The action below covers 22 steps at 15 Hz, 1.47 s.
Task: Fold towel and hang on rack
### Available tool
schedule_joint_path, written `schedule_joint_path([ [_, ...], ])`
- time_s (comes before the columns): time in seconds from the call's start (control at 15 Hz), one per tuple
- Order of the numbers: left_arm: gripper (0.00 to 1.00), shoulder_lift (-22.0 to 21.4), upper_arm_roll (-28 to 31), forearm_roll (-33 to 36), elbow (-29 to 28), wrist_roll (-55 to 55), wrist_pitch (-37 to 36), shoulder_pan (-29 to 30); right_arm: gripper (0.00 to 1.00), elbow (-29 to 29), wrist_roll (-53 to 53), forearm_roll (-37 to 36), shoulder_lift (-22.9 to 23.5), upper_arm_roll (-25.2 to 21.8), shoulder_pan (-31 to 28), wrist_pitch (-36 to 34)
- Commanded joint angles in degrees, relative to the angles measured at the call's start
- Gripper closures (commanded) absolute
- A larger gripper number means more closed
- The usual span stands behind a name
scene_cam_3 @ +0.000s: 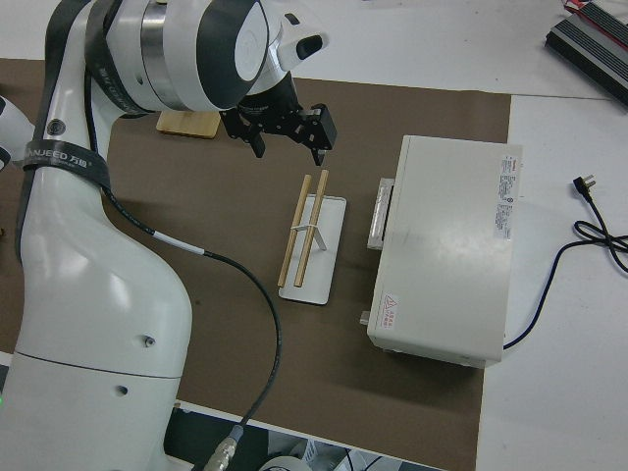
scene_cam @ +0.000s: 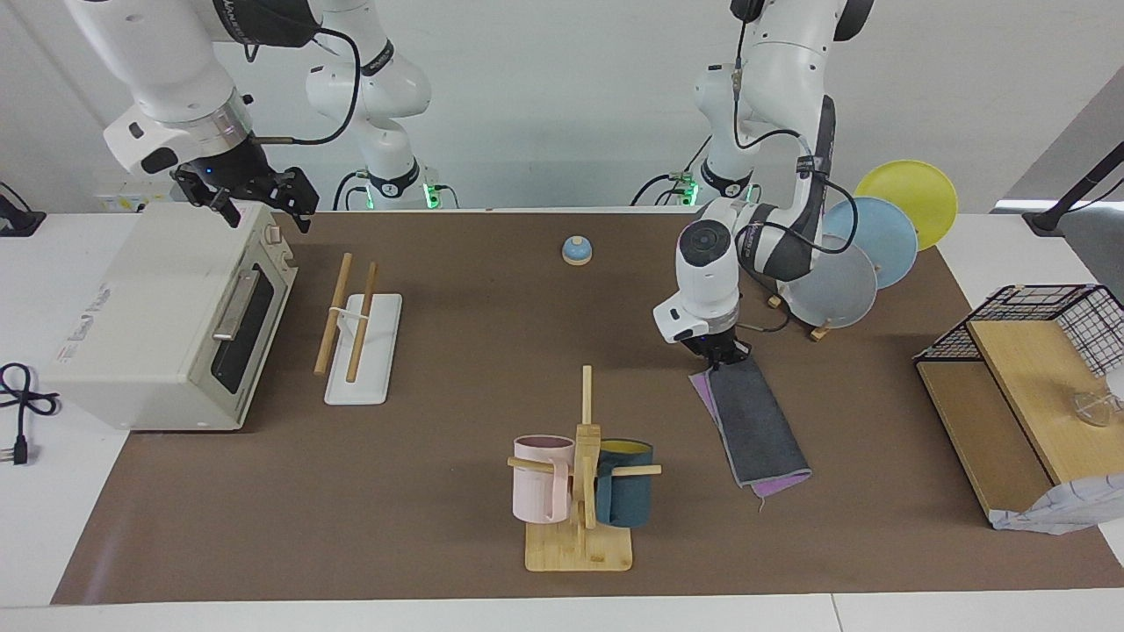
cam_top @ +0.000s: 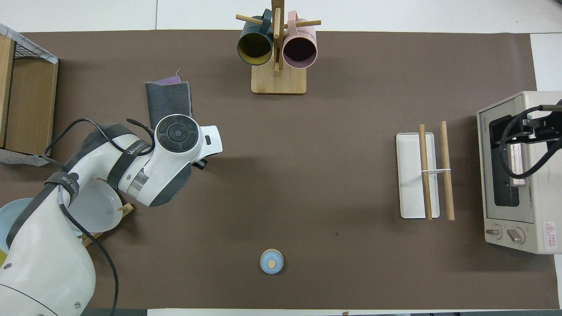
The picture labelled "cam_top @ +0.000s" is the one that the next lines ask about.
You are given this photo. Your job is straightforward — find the dark teal mug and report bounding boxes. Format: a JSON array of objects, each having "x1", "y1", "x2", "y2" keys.
[{"x1": 237, "y1": 9, "x2": 274, "y2": 66}]

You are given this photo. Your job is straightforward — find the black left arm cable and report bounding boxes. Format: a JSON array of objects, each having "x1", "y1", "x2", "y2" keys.
[{"x1": 43, "y1": 118, "x2": 154, "y2": 316}]

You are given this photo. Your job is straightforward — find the brown table mat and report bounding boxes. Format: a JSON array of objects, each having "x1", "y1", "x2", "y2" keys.
[{"x1": 0, "y1": 30, "x2": 560, "y2": 310}]

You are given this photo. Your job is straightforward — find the translucent white plate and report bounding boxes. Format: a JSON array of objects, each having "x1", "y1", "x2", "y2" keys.
[{"x1": 66, "y1": 178, "x2": 123, "y2": 233}]

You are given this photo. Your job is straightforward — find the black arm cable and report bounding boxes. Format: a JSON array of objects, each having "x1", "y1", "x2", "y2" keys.
[
  {"x1": 43, "y1": 118, "x2": 154, "y2": 316},
  {"x1": 500, "y1": 104, "x2": 562, "y2": 180}
]

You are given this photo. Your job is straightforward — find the blue service bell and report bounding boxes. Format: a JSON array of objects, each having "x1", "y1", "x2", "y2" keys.
[{"x1": 260, "y1": 248, "x2": 285, "y2": 275}]

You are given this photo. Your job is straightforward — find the beige toaster oven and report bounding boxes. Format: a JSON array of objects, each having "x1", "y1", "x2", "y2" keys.
[{"x1": 477, "y1": 91, "x2": 562, "y2": 255}]

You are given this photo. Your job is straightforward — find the pink mug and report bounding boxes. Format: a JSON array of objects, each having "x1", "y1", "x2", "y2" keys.
[{"x1": 282, "y1": 11, "x2": 318, "y2": 69}]

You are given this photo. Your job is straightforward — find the wooden plate rack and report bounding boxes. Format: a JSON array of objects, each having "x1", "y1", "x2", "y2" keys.
[{"x1": 77, "y1": 203, "x2": 134, "y2": 247}]

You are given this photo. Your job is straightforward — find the light blue plate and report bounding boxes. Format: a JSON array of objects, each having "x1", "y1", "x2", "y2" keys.
[{"x1": 0, "y1": 197, "x2": 36, "y2": 248}]

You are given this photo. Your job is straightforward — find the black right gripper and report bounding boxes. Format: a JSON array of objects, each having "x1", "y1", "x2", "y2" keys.
[{"x1": 522, "y1": 115, "x2": 562, "y2": 145}]

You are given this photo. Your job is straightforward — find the white towel rack wooden rods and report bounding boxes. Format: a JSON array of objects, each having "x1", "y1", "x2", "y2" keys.
[{"x1": 396, "y1": 121, "x2": 455, "y2": 221}]

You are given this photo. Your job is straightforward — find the purple and grey towel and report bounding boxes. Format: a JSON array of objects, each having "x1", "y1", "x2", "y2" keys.
[{"x1": 145, "y1": 68, "x2": 191, "y2": 130}]

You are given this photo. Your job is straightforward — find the black wire basket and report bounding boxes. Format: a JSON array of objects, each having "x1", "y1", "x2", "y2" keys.
[{"x1": 10, "y1": 40, "x2": 36, "y2": 60}]

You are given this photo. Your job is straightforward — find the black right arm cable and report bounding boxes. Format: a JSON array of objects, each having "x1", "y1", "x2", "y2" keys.
[{"x1": 500, "y1": 104, "x2": 562, "y2": 180}]

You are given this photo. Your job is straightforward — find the wooden mug tree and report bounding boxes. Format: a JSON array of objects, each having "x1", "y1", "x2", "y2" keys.
[{"x1": 236, "y1": 0, "x2": 322, "y2": 95}]

